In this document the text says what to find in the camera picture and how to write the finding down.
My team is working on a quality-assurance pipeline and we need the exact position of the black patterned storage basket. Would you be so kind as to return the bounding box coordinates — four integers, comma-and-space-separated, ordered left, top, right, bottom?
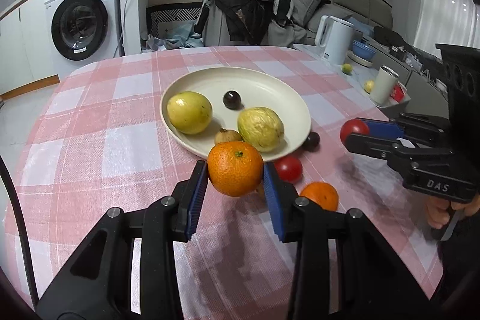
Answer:
145, 4, 203, 39

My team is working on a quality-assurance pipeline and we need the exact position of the dark plum on table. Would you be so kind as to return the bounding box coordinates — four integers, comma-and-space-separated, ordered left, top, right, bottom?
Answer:
302, 132, 320, 152

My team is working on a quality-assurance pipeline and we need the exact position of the white kitchen counter cabinet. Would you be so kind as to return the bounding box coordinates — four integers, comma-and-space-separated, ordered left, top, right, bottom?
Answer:
0, 0, 61, 97

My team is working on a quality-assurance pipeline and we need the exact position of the crumpled light blue cloth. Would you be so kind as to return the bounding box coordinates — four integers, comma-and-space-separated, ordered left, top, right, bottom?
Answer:
142, 24, 205, 51

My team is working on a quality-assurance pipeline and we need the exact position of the red and white packet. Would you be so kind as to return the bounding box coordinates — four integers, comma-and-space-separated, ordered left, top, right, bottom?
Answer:
390, 82, 407, 103

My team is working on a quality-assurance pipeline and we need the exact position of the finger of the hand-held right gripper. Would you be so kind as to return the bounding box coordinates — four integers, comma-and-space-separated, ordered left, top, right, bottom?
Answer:
365, 112, 451, 148
345, 133, 451, 174

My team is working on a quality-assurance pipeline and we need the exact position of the grey cushion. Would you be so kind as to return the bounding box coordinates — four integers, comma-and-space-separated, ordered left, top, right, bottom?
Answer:
292, 0, 325, 30

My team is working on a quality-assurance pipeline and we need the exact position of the white tumbler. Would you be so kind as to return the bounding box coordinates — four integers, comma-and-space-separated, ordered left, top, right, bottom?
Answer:
370, 65, 399, 107

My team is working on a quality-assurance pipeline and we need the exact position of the brown kiwi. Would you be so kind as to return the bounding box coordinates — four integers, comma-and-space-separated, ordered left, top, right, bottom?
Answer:
214, 129, 242, 145

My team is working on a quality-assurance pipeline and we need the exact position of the green wrinkled citrus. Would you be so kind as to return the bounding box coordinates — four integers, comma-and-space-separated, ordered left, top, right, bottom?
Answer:
237, 106, 285, 152

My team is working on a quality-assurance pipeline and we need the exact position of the cream round plate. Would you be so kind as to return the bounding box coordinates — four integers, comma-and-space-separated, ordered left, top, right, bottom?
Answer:
160, 67, 312, 162

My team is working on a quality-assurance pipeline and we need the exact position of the blue bowl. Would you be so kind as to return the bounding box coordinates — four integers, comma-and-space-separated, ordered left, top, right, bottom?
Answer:
352, 40, 377, 60

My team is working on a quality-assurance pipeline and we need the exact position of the white side table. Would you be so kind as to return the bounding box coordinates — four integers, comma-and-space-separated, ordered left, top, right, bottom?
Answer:
294, 43, 451, 126

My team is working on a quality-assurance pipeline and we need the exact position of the pink checked tablecloth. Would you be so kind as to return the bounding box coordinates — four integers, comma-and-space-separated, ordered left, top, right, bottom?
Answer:
4, 46, 445, 320

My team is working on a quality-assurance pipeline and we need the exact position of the black cable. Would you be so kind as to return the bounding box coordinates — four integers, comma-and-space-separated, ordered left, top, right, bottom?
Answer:
0, 155, 39, 306

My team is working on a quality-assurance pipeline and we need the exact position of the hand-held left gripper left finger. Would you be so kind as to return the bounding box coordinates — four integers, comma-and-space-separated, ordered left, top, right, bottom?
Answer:
35, 160, 209, 320

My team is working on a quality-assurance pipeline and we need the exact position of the red tomato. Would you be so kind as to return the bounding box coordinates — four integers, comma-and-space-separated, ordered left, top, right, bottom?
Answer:
273, 155, 303, 183
340, 118, 371, 146

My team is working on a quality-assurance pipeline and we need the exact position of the white washing machine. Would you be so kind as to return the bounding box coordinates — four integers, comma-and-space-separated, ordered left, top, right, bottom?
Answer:
44, 0, 122, 62

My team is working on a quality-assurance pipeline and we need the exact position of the white electric kettle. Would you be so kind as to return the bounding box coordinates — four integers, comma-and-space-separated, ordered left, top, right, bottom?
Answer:
314, 15, 355, 66

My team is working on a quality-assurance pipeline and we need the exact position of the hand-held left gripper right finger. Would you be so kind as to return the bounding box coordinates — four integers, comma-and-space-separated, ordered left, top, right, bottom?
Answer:
262, 161, 432, 320

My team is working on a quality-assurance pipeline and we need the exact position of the person's right hand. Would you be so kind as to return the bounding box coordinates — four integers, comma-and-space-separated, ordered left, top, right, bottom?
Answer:
425, 193, 480, 231

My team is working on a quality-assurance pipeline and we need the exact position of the dark plum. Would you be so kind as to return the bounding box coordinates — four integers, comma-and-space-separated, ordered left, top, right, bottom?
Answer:
223, 91, 242, 110
302, 132, 320, 152

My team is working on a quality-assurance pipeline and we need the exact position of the dark jacket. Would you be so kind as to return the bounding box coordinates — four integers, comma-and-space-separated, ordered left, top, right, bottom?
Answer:
195, 0, 295, 45

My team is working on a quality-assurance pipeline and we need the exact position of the orange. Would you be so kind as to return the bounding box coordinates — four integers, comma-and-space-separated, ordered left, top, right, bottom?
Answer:
207, 141, 265, 198
300, 182, 339, 212

